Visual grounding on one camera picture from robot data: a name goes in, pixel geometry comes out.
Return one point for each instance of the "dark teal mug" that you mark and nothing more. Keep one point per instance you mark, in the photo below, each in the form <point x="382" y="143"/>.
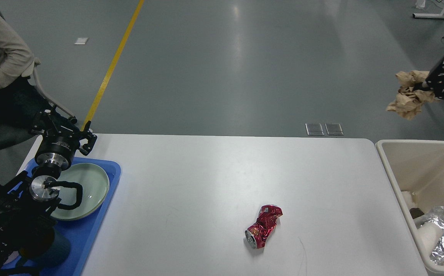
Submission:
<point x="58" y="245"/>

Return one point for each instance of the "beige plastic bin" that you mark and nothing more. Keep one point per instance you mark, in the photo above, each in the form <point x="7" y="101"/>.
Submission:
<point x="417" y="167"/>

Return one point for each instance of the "crushed red can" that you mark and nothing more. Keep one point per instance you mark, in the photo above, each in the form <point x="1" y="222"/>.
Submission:
<point x="266" y="221"/>

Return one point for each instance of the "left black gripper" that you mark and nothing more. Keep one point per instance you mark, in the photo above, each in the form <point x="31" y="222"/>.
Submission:
<point x="57" y="148"/>

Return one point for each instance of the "light green plate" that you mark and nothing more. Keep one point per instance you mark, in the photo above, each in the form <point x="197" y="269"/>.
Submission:
<point x="95" y="185"/>

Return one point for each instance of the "brown paper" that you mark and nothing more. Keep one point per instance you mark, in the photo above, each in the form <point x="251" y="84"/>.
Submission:
<point x="411" y="96"/>

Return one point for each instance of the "white paper cup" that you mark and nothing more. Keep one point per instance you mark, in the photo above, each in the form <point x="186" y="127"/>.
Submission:
<point x="430" y="234"/>

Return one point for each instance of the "blue plastic tray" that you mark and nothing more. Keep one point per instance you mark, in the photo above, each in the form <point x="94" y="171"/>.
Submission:
<point x="83" y="232"/>

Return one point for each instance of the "white desk leg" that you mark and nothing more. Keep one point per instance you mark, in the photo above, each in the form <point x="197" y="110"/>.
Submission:
<point x="434" y="13"/>

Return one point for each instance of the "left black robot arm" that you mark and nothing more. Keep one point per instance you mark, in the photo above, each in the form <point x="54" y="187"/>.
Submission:
<point x="28" y="201"/>

